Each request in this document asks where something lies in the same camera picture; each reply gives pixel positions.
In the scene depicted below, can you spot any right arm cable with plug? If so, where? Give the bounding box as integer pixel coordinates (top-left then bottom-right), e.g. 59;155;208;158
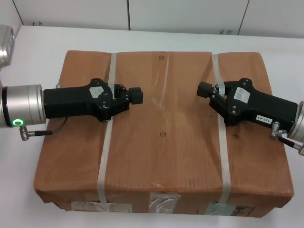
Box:
269;121;304;155

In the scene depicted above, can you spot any brown cardboard box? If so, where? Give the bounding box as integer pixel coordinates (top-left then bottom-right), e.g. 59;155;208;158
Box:
34;49;295;218

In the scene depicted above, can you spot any left arm cable with plug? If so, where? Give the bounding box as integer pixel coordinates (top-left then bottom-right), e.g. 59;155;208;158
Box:
20;117;69;141

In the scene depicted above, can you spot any white plastic packing strap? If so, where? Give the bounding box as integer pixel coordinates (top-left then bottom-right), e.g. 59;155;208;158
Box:
211;53;232;204
96;52;118;204

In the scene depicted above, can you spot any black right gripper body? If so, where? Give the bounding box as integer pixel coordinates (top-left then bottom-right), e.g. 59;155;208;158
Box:
224;77;298;132

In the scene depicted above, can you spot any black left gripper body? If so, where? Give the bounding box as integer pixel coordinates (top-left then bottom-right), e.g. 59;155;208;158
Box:
43;79;115;123

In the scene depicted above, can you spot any arm cable with plug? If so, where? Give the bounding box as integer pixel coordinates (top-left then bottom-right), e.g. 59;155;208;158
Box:
269;121;304;155
20;117;69;141

